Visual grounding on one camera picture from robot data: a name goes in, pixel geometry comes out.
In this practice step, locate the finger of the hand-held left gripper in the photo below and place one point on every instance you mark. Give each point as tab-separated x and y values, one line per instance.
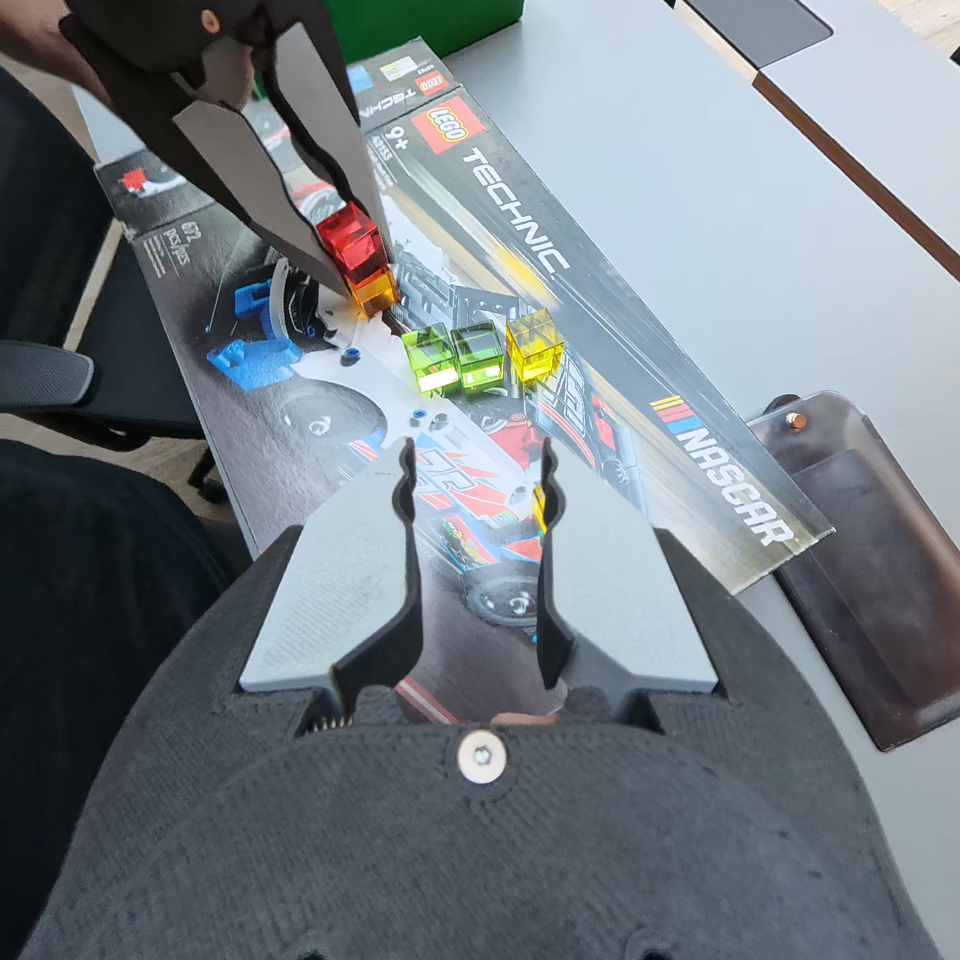
322	105
240	172

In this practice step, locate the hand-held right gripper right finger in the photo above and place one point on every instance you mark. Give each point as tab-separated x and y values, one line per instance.
630	600

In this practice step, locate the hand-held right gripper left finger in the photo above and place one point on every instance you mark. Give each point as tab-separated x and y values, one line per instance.
322	600

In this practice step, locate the red transparent cube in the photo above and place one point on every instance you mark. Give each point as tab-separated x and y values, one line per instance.
351	236

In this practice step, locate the orange transparent cube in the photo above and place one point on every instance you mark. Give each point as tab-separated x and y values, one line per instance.
375	292

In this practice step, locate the green transparent cube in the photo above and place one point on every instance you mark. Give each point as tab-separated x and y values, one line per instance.
478	356
429	360

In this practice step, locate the yellow transparent cube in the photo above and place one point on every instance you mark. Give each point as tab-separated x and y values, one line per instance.
539	510
534	346

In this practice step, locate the adjacent grey desk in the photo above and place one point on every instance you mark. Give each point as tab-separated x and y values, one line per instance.
877	97

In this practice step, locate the person's left hand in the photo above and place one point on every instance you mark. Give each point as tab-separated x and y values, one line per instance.
45	45

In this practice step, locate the small race car toy box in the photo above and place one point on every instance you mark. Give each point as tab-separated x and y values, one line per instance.
382	90

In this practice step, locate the green box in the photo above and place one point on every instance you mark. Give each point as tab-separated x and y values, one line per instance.
420	26

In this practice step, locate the black office chair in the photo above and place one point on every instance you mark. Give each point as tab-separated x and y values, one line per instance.
45	262

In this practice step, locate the dark brown snap pouch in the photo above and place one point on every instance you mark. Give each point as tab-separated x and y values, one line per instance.
862	570

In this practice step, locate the person's dark trousers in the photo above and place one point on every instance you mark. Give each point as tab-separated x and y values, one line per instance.
90	637

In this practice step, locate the large race car toy box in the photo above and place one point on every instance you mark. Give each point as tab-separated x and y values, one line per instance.
600	360

